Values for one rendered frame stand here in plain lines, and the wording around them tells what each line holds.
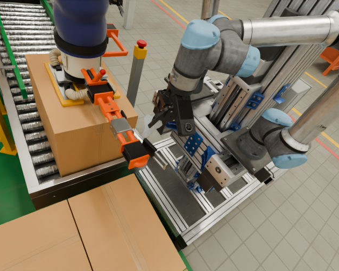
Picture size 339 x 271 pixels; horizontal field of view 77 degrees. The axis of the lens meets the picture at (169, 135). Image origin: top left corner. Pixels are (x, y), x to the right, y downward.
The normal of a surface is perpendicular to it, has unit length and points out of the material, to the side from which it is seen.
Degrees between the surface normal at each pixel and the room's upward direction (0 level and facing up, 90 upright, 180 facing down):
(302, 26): 53
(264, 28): 48
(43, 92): 0
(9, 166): 0
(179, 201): 0
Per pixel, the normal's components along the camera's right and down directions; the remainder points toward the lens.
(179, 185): 0.28, -0.64
